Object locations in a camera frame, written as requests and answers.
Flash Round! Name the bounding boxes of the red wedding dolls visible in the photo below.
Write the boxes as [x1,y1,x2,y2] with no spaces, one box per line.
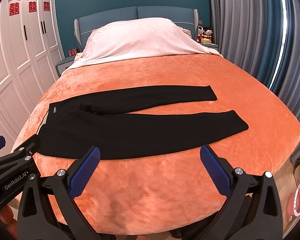
[197,25,212,44]

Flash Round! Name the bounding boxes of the red box on nightstand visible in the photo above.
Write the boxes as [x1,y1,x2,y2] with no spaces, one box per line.
[68,48,78,56]

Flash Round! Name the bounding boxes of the black pants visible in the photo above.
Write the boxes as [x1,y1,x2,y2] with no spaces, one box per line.
[38,85,249,160]

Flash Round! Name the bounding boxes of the white wardrobe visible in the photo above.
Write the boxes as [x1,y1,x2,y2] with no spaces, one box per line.
[0,0,64,156]

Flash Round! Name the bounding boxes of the white pink pillow cover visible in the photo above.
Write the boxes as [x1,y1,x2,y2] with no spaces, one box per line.
[68,17,220,69]

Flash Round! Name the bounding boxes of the left grey nightstand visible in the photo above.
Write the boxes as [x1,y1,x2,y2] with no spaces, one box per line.
[56,56,75,77]

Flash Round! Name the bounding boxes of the right grey nightstand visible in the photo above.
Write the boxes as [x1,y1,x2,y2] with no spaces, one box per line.
[202,43,219,51]

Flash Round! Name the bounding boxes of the blue upholstered headboard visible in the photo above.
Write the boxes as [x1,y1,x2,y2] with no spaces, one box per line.
[74,6,199,52]

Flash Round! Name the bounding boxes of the grey nightstand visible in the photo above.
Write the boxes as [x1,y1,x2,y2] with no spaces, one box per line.
[202,43,219,51]
[56,56,75,77]

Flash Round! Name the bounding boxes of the grey blue curtain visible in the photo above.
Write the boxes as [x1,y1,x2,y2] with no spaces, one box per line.
[211,0,300,162]

